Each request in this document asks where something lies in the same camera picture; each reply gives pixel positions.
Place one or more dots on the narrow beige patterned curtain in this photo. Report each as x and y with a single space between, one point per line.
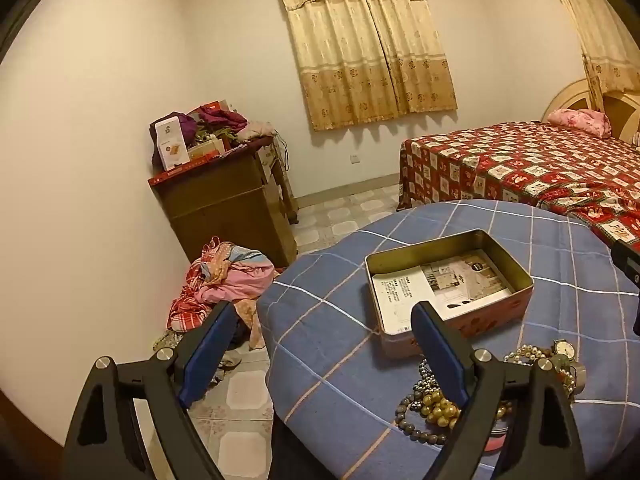
600 35

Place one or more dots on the magenta cloth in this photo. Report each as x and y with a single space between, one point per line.
225 117

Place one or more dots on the beige wooden headboard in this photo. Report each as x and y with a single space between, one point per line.
620 105

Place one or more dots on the pink rectangular tin box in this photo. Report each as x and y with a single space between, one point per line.
395 335

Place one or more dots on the beige cardboard box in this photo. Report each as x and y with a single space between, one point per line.
206 149

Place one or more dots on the printed paper sheet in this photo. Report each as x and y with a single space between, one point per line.
400 295

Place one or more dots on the red patterned bedspread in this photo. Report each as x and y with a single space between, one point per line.
500 160

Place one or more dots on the pale pink cloth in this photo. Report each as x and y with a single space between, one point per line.
255 130

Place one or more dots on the pile of colourful clothes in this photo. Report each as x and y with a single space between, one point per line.
225 280

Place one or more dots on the pink bangle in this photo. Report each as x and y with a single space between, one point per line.
496 444

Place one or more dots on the wide beige patterned curtain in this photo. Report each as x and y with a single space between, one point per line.
360 45

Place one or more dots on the brown wooden cabinet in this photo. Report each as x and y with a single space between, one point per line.
225 210

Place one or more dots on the pink pillow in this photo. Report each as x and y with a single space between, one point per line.
580 120

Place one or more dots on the silver bangle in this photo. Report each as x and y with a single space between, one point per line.
579 377

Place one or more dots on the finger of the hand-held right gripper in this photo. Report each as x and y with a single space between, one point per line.
627 262

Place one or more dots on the dark purple cloth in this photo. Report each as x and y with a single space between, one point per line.
186 127

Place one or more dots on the wrist watch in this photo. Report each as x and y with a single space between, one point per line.
563 349

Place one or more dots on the flat red box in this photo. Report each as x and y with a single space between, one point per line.
180 172

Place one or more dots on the blue checked blanket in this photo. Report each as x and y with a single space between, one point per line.
325 310

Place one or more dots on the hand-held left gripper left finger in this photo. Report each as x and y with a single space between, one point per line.
210 355

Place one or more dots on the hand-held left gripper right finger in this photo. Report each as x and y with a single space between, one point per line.
440 355

